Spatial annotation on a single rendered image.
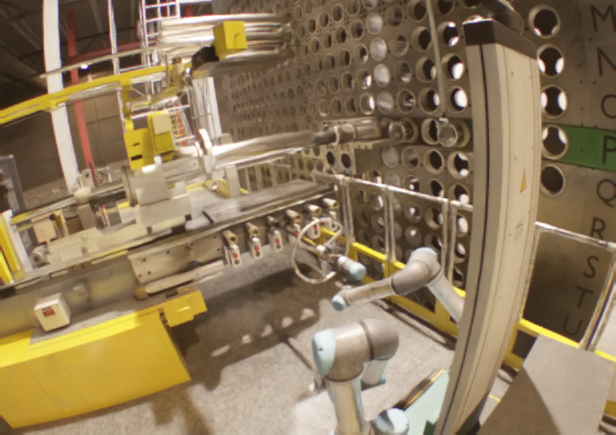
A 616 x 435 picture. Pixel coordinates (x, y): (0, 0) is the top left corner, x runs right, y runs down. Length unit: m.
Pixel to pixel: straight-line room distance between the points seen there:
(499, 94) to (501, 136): 0.07
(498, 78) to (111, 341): 2.19
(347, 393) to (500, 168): 0.68
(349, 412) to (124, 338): 1.54
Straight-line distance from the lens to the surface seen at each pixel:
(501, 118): 0.55
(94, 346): 2.18
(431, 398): 1.45
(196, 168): 1.91
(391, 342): 0.84
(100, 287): 2.41
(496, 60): 0.56
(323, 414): 1.97
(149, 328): 2.09
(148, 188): 2.18
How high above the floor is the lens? 1.65
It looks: 18 degrees down
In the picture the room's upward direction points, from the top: 8 degrees counter-clockwise
